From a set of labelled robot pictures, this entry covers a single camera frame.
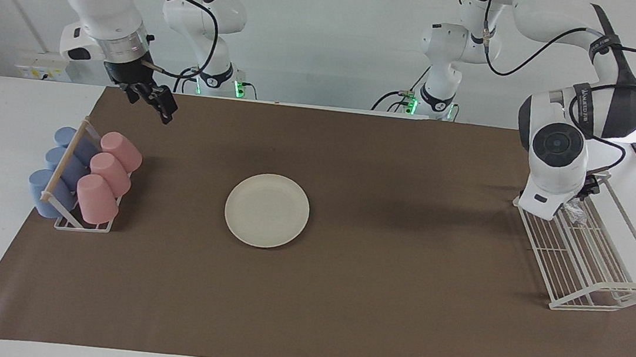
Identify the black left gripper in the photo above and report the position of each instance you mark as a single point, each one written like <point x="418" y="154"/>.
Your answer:
<point x="591" y="186"/>

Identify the cream round plate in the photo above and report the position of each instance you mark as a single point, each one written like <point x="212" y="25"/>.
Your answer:
<point x="267" y="210"/>

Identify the blue plastic cup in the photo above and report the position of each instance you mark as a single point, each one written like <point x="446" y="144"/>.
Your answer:
<point x="72" y="169"/>
<point x="44" y="194"/>
<point x="82" y="148"/>

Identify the white wall socket box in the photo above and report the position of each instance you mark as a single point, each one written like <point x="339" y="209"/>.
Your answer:
<point x="40" y="65"/>

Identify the silver glitter sponge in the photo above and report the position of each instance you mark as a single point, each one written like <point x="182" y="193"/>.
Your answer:
<point x="575" y="213"/>

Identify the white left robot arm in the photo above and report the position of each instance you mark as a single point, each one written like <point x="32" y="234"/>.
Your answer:
<point x="555" y="168"/>

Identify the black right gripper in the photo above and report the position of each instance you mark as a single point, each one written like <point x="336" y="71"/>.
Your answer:
<point x="127" y="74"/>

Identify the brown table mat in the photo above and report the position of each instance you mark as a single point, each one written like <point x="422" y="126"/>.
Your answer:
<point x="339" y="311"/>

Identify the pink plastic cup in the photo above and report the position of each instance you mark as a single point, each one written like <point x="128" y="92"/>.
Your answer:
<point x="111" y="173"/>
<point x="122" y="150"/>
<point x="96" y="198"/>

